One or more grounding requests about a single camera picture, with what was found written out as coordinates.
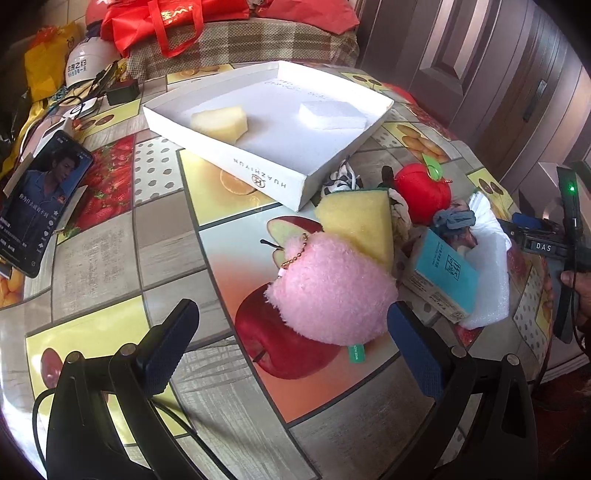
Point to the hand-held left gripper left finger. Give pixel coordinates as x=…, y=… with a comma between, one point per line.
x=168, y=350

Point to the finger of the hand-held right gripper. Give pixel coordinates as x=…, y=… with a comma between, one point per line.
x=540, y=244

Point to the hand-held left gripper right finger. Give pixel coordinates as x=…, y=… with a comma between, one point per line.
x=418, y=350

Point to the teal small box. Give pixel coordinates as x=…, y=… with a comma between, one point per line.
x=443, y=272

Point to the pink plush toy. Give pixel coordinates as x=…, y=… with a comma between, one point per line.
x=332, y=286

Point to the red plush apple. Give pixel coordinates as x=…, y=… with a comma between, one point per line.
x=422, y=191

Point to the triangular yellow sponge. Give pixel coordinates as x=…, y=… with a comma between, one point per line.
x=360, y=221

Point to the black and white scrunchie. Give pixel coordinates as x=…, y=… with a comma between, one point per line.
x=341, y=177

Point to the white cardboard tray box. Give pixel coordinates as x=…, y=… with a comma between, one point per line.
x=272, y=138

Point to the person's right hand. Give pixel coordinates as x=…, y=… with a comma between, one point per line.
x=582, y=295

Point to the white foam wrap sheet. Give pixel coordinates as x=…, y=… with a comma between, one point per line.
x=491, y=277

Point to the blue grey scrunchie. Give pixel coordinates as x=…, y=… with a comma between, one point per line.
x=455, y=219

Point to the fruit print tablecloth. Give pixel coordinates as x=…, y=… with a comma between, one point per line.
x=106, y=249

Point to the brown panel door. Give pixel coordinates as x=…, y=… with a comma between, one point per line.
x=485, y=83

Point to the black smartphone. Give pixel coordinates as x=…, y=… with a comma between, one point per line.
x=44, y=198

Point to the small yellow sponge piece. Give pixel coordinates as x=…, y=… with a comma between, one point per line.
x=220, y=122

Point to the white foam block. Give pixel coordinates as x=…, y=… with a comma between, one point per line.
x=332, y=115

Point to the black charger box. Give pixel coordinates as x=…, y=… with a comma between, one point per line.
x=122, y=92

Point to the white helmet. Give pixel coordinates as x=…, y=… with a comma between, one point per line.
x=90, y=60

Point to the yellow shopping bag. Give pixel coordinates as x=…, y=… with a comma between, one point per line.
x=46, y=64

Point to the plaid blanket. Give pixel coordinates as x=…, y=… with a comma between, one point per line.
x=240, y=46

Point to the red plastic bag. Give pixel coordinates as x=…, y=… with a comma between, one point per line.
x=309, y=11

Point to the red tote bag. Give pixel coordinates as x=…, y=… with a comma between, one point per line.
x=147, y=23

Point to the pink helmet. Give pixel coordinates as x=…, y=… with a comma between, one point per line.
x=96, y=11

